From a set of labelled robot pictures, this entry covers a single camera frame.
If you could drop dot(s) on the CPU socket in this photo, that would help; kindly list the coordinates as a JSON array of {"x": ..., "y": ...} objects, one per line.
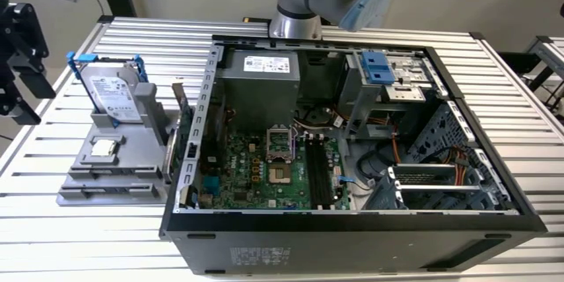
[{"x": 279, "y": 173}]

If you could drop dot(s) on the metal drive bay cage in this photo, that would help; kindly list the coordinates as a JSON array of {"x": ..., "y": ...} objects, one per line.
[{"x": 356, "y": 97}]

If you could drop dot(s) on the black RAM slot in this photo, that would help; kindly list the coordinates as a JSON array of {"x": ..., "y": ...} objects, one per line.
[
  {"x": 326, "y": 169},
  {"x": 314, "y": 169}
]

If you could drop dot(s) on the yellow black tag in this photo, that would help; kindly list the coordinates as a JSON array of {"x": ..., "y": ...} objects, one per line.
[{"x": 248, "y": 19}]

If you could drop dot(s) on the graphics card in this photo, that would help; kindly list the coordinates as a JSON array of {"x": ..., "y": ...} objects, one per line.
[{"x": 184, "y": 112}]

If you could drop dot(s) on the black open PC case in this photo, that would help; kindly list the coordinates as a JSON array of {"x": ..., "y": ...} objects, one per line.
[{"x": 308, "y": 245}]

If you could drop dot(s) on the hard disk in blue carrier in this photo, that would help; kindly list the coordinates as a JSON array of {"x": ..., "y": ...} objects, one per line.
[{"x": 108, "y": 90}]

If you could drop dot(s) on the neighbouring metal slat table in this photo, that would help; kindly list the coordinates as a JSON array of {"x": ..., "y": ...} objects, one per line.
[{"x": 548, "y": 51}]

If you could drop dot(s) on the case label sticker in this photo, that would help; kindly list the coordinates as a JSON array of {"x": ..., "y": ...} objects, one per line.
[{"x": 260, "y": 255}]

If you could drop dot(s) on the blue drive bay latch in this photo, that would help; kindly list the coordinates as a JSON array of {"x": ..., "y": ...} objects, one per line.
[{"x": 376, "y": 67}]

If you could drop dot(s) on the grey parts rack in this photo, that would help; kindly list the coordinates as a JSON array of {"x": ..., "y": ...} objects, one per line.
[{"x": 139, "y": 151}]

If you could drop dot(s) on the silver CPU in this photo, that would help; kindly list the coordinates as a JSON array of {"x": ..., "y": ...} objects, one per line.
[{"x": 103, "y": 148}]

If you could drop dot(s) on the metal disk bay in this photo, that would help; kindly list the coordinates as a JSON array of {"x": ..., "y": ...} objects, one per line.
[{"x": 432, "y": 176}]

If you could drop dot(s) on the green motherboard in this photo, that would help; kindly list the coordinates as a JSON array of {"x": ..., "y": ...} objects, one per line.
[{"x": 242, "y": 189}]

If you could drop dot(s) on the blue expansion slot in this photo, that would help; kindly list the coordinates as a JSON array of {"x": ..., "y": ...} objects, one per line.
[{"x": 211, "y": 184}]

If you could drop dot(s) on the grey power supply unit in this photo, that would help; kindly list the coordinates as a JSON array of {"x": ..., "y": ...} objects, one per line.
[{"x": 260, "y": 97}]

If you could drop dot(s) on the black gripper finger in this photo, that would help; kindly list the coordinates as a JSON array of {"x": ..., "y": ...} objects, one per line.
[
  {"x": 18, "y": 110},
  {"x": 27, "y": 31}
]

